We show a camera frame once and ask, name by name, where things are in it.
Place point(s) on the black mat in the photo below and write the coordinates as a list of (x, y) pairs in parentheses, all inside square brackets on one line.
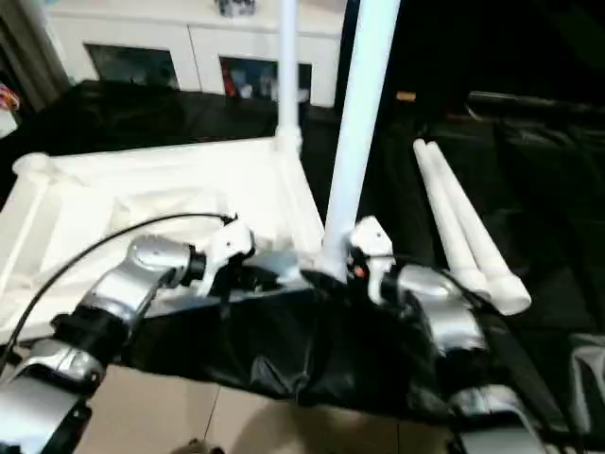
[(283, 340)]

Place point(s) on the small gold label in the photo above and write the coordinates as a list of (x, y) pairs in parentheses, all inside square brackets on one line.
[(406, 96)]

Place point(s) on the red clothes hangers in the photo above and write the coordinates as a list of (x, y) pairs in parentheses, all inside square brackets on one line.
[(8, 97)]

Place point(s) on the white storage box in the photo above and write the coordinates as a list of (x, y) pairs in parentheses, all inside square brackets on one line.
[(8, 122)]

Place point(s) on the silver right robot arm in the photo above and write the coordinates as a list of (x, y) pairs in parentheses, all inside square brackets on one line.
[(449, 321)]

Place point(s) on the white plastic table leg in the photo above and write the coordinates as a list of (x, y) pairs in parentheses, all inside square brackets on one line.
[(477, 227), (289, 71), (449, 213), (359, 118)]

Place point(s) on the dark grey bundle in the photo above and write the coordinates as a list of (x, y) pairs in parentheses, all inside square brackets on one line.
[(236, 7)]

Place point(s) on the white plastic table top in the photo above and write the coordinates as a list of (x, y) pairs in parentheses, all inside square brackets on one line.
[(142, 189)]

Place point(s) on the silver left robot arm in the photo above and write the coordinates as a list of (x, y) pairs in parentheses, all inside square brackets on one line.
[(123, 284)]

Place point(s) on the white glass-door cabinet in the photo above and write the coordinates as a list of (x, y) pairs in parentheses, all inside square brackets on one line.
[(198, 42)]

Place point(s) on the grey curtain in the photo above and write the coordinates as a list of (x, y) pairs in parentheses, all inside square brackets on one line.
[(28, 52)]

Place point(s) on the long black bar device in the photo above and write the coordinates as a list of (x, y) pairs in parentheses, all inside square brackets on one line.
[(534, 101)]

